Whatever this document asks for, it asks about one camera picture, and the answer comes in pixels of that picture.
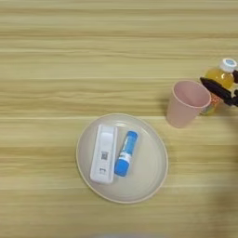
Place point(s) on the pink plastic cup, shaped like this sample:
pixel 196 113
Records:
pixel 182 111

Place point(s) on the blue glue stick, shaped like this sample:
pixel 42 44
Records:
pixel 125 156

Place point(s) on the round beige plate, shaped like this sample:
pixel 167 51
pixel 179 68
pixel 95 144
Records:
pixel 145 167

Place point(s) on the white rectangular device box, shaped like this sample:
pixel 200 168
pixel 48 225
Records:
pixel 103 155

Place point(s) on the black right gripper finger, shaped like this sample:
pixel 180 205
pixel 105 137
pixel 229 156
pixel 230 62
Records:
pixel 218 88
pixel 235 76

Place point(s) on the orange juice bottle white cap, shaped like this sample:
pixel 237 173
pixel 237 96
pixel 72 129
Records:
pixel 221 76

